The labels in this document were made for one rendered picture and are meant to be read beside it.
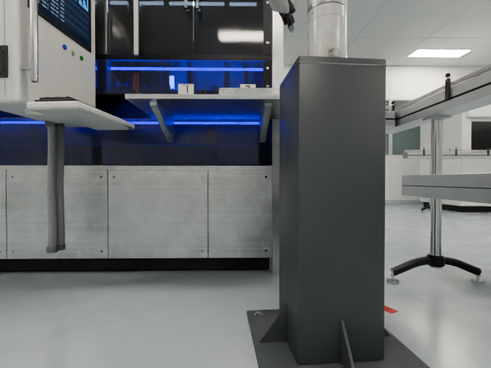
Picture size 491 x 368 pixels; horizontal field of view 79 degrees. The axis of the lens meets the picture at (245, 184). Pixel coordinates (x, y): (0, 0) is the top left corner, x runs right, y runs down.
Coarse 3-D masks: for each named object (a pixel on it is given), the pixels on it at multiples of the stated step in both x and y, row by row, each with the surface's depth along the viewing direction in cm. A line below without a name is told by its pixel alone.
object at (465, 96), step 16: (448, 80) 132; (464, 80) 127; (480, 80) 115; (432, 96) 144; (448, 96) 132; (464, 96) 123; (480, 96) 115; (400, 112) 172; (416, 112) 157; (432, 112) 144; (448, 112) 140; (400, 128) 182
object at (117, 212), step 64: (0, 192) 161; (64, 192) 162; (128, 192) 162; (192, 192) 163; (256, 192) 164; (0, 256) 162; (64, 256) 162; (128, 256) 163; (192, 256) 164; (256, 256) 164
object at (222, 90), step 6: (222, 90) 126; (228, 90) 126; (234, 90) 126; (240, 90) 126; (246, 90) 126; (252, 90) 126; (258, 90) 126; (264, 90) 126; (270, 90) 126; (276, 90) 126
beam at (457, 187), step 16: (416, 176) 160; (432, 176) 147; (448, 176) 136; (464, 176) 126; (480, 176) 118; (416, 192) 160; (432, 192) 148; (448, 192) 136; (464, 192) 126; (480, 192) 118
